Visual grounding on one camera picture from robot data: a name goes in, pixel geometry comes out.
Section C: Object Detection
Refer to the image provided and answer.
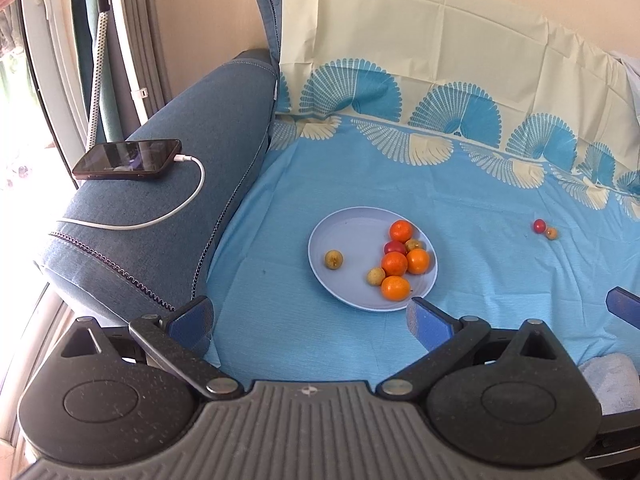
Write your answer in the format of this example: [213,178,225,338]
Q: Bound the dark green curtain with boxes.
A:
[70,0,118,146]

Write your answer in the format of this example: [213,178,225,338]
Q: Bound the black smartphone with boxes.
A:
[72,139,183,181]

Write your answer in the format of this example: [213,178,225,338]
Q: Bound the pale lavender plate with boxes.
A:
[307,206,439,313]

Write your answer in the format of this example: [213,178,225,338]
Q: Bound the dotted white strap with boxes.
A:
[86,7,112,153]

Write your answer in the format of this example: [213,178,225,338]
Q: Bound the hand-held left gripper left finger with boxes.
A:
[40,296,243,401]

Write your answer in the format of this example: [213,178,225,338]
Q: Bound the white charging cable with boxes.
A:
[57,154,206,232]

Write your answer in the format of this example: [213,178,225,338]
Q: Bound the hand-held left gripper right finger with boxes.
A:
[376,297,581,401]

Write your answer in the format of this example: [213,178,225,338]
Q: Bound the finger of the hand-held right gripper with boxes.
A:
[606,287,640,322]

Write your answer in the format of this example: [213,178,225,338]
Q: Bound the blue denim back cushion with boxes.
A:
[253,0,283,63]

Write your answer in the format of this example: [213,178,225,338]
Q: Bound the blue fan-patterned bed sheet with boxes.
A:
[202,0,640,386]

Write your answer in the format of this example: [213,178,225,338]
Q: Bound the orange mandarin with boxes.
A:
[406,248,431,275]
[381,251,409,278]
[380,275,412,303]
[389,219,415,243]

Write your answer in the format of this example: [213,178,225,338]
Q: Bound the pale blue towel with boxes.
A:
[579,353,640,416]

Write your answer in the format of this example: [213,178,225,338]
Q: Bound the white window frame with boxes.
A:
[17,0,151,171]

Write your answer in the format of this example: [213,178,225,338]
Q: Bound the blue denim sofa armrest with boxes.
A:
[32,49,281,321]

